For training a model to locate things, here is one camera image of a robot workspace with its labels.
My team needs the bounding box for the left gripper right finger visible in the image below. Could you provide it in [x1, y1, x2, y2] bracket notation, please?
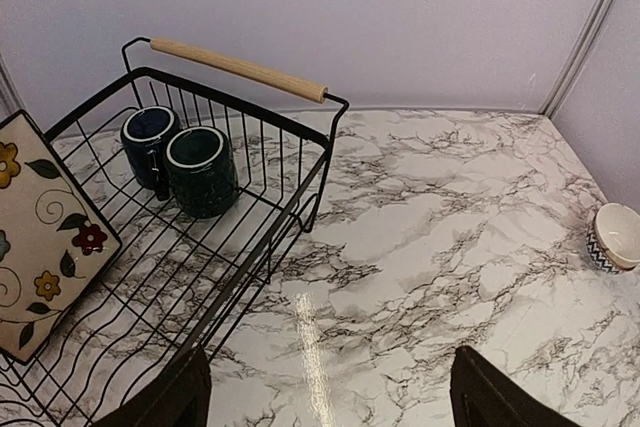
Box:
[450, 346, 578, 427]

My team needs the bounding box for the right aluminium corner post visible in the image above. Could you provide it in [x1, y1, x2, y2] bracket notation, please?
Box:
[538, 0, 617, 120]

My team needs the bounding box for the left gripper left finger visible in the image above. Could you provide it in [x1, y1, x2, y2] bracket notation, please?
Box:
[93, 347, 212, 427]

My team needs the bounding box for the dark blue mug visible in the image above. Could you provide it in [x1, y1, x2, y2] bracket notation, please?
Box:
[120, 105, 181, 201]

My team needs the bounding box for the square floral ceramic plate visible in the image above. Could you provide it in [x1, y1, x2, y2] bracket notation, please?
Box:
[1, 110, 122, 365]

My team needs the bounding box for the left aluminium corner post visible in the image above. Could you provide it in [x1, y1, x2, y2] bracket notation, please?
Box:
[0, 56, 24, 117]

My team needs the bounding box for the beige ceramic bowl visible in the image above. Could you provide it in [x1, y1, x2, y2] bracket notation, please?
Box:
[593, 203, 639, 270]

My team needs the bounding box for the black wire dish rack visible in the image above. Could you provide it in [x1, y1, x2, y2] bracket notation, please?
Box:
[1, 64, 349, 426]

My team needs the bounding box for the aluminium corner post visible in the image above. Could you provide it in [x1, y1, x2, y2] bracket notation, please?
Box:
[0, 56, 24, 117]
[538, 0, 617, 120]

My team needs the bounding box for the blue zigzag patterned bowl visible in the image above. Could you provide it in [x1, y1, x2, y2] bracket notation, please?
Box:
[586, 226, 623, 274]

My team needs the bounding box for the dark green mug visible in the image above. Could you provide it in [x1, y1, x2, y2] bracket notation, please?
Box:
[164, 126, 239, 219]

